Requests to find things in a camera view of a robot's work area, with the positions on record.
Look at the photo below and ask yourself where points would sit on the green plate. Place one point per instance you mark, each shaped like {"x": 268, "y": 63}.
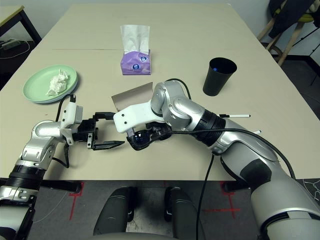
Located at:
{"x": 37, "y": 87}

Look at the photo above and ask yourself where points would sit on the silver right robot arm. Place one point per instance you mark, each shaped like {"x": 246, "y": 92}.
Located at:
{"x": 250, "y": 155}

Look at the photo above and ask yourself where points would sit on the grey robot torso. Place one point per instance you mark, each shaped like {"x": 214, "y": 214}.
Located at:
{"x": 130, "y": 237}

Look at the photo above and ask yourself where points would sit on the wooden side table black legs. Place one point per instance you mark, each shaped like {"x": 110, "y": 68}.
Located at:
{"x": 12, "y": 12}

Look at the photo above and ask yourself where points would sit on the wooden chair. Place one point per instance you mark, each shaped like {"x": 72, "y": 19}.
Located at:
{"x": 290, "y": 40}

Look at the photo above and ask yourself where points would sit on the grey left robot leg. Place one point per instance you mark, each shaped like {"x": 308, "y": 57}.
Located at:
{"x": 115, "y": 212}

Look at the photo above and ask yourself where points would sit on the black cup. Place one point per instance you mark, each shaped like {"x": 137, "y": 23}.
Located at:
{"x": 213, "y": 85}

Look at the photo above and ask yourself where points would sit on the white marker black cap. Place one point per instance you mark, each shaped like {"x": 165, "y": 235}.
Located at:
{"x": 237, "y": 116}

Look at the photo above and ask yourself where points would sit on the dark jacket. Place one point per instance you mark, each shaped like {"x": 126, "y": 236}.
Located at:
{"x": 287, "y": 15}

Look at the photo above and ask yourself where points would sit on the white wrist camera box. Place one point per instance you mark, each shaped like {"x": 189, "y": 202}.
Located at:
{"x": 71, "y": 112}
{"x": 135, "y": 115}

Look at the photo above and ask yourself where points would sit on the yellow green cloth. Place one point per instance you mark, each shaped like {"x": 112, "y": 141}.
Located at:
{"x": 306, "y": 18}

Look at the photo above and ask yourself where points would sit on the white tissue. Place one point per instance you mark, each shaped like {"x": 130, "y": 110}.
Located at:
{"x": 57, "y": 83}

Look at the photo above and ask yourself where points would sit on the purple tissue pack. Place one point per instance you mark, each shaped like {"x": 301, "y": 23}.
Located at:
{"x": 136, "y": 62}

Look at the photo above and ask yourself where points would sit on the black sunglasses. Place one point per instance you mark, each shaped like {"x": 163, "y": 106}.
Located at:
{"x": 140, "y": 142}

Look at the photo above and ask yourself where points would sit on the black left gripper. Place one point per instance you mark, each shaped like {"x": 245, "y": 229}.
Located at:
{"x": 85, "y": 130}

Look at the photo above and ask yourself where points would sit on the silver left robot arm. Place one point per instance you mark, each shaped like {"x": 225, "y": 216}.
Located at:
{"x": 37, "y": 147}

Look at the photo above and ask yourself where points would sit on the grey robot leg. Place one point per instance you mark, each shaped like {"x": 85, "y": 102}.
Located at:
{"x": 185, "y": 215}
{"x": 115, "y": 212}

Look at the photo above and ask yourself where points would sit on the grey glasses case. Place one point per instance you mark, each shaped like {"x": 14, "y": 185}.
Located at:
{"x": 132, "y": 97}

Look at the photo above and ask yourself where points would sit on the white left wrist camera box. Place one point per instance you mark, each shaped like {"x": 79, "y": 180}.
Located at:
{"x": 71, "y": 112}

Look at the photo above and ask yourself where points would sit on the black tripod stand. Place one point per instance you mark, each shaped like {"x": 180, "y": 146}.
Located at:
{"x": 315, "y": 65}

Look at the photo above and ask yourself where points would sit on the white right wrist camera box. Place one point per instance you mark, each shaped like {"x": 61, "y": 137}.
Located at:
{"x": 135, "y": 115}

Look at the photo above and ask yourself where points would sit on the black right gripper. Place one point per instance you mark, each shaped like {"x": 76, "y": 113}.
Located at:
{"x": 160, "y": 131}

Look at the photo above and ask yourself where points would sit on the grey right robot leg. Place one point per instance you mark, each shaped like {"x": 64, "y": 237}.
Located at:
{"x": 185, "y": 215}

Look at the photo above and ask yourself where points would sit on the blue plate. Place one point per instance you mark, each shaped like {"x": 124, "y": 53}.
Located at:
{"x": 72, "y": 93}

